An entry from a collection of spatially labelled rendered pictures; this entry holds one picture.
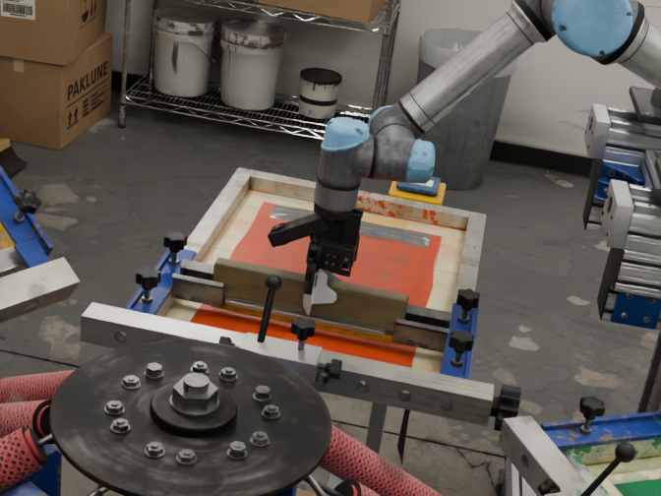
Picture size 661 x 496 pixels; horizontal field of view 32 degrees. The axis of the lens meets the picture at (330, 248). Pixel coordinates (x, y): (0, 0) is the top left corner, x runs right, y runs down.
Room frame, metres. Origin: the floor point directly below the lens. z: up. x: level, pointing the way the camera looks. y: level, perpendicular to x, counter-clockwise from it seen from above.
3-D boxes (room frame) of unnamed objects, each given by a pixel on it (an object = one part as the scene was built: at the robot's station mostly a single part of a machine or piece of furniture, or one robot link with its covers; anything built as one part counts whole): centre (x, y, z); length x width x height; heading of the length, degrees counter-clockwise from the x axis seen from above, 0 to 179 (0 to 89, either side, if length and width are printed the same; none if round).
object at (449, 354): (1.80, -0.25, 0.97); 0.30 x 0.05 x 0.07; 173
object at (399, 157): (1.88, -0.10, 1.30); 0.11 x 0.11 x 0.08; 8
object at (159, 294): (1.87, 0.30, 0.97); 0.30 x 0.05 x 0.07; 173
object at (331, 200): (1.86, 0.00, 1.23); 0.08 x 0.08 x 0.05
